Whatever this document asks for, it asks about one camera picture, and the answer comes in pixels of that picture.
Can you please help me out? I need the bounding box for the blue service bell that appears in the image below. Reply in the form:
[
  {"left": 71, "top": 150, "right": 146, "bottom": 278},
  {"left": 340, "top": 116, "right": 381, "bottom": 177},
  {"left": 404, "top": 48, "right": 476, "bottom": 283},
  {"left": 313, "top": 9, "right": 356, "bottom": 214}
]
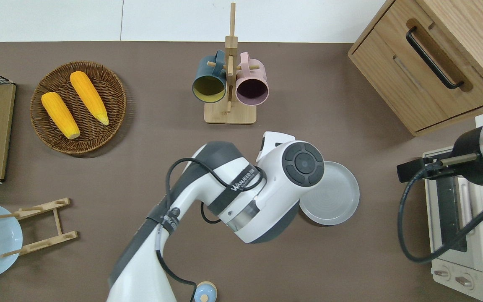
[{"left": 194, "top": 281, "right": 218, "bottom": 302}]

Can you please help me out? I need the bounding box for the gray plate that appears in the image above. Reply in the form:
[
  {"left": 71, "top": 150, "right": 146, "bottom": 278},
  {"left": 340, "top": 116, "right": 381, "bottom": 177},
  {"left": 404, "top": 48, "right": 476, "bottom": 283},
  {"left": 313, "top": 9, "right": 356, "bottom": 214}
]
[{"left": 299, "top": 161, "right": 360, "bottom": 226}]

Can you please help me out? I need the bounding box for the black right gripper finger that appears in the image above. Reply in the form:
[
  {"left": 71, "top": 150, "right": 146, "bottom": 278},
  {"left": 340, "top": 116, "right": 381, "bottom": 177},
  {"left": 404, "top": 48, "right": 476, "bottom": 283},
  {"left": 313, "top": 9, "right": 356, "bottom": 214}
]
[{"left": 397, "top": 158, "right": 440, "bottom": 183}]

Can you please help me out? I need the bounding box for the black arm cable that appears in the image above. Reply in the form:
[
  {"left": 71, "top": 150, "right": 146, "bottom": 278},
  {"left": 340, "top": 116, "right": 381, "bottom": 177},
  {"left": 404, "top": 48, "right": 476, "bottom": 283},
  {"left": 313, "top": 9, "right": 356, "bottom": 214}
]
[
  {"left": 397, "top": 168, "right": 483, "bottom": 264},
  {"left": 156, "top": 157, "right": 267, "bottom": 302}
]

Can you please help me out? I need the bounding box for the wooden cabinet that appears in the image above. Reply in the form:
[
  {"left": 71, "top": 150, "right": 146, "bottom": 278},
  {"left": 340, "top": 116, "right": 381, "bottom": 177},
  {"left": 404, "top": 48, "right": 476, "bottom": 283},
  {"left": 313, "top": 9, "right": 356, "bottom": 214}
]
[{"left": 348, "top": 0, "right": 483, "bottom": 137}]

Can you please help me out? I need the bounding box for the yellow corn cob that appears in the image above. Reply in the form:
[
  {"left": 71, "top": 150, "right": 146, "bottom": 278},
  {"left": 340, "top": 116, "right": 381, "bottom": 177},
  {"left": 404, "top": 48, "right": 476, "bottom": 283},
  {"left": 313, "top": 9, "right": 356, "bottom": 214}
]
[
  {"left": 41, "top": 92, "right": 81, "bottom": 140},
  {"left": 70, "top": 71, "right": 109, "bottom": 126}
]

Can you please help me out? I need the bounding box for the wooden plate rack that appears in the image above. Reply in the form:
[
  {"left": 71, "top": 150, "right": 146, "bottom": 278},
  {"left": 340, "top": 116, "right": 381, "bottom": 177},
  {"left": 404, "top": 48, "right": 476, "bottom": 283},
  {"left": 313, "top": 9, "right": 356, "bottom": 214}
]
[{"left": 0, "top": 198, "right": 78, "bottom": 258}]

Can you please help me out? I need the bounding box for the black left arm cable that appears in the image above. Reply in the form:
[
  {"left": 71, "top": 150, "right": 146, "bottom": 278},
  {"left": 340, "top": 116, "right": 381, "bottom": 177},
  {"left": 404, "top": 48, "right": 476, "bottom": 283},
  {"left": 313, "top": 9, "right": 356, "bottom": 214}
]
[{"left": 156, "top": 157, "right": 267, "bottom": 302}]

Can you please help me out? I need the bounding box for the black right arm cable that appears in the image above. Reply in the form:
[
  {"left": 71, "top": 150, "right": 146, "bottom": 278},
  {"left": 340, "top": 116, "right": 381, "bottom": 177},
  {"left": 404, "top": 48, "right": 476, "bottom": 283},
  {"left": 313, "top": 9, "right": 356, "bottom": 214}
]
[{"left": 397, "top": 168, "right": 483, "bottom": 264}]

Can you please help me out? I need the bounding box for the brown table mat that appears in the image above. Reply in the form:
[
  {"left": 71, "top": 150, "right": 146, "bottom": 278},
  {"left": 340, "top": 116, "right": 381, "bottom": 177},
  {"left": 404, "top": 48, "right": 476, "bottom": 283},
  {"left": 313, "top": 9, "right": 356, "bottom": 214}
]
[{"left": 0, "top": 41, "right": 483, "bottom": 302}]

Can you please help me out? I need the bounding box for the brown wicker basket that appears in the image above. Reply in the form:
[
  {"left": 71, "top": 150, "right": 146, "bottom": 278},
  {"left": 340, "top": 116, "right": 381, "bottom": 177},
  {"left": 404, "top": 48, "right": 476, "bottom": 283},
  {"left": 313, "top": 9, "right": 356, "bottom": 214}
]
[{"left": 30, "top": 61, "right": 127, "bottom": 154}]

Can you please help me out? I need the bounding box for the wooden mug tree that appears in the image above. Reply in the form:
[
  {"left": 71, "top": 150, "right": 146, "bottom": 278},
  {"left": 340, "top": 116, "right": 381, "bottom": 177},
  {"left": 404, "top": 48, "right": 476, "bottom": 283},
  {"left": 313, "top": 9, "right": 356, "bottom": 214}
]
[{"left": 204, "top": 3, "right": 260, "bottom": 124}]

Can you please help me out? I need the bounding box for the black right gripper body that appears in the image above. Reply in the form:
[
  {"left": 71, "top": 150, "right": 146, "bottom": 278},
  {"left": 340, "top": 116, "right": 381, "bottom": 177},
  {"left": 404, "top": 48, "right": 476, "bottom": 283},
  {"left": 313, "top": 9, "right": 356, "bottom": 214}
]
[{"left": 451, "top": 125, "right": 483, "bottom": 186}]

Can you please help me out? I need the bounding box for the black cabinet handle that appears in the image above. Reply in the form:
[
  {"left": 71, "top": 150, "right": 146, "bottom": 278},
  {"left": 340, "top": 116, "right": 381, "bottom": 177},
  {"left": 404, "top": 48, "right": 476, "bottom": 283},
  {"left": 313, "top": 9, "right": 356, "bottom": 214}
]
[{"left": 406, "top": 26, "right": 464, "bottom": 90}]

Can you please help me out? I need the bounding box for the white toaster oven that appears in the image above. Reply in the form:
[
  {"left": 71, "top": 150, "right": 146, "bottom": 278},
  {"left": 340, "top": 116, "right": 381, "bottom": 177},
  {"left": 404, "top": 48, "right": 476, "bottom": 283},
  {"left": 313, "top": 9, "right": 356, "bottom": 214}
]
[{"left": 423, "top": 147, "right": 483, "bottom": 302}]

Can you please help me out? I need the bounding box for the dark blue mug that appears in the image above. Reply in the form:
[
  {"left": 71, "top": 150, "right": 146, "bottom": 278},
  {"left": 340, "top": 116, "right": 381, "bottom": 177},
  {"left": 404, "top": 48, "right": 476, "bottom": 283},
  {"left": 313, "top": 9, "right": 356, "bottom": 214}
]
[{"left": 192, "top": 50, "right": 228, "bottom": 104}]

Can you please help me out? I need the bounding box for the pink mug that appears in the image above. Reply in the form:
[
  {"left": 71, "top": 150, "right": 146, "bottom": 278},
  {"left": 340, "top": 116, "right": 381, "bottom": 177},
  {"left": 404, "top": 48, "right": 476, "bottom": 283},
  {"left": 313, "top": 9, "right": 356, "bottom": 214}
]
[{"left": 235, "top": 52, "right": 270, "bottom": 106}]

